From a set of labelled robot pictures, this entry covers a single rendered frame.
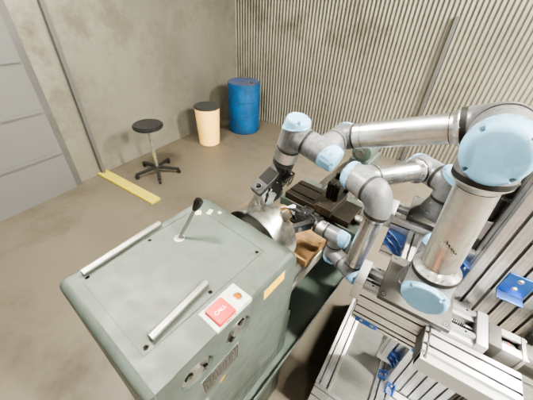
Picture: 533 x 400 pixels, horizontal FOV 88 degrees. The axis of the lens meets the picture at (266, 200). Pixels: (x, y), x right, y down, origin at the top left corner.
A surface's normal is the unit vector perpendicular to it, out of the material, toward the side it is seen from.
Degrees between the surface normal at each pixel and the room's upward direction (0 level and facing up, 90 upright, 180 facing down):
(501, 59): 90
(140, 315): 0
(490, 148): 82
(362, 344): 0
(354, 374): 0
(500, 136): 83
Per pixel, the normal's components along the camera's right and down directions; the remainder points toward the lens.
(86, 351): 0.04, -0.79
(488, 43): -0.55, 0.49
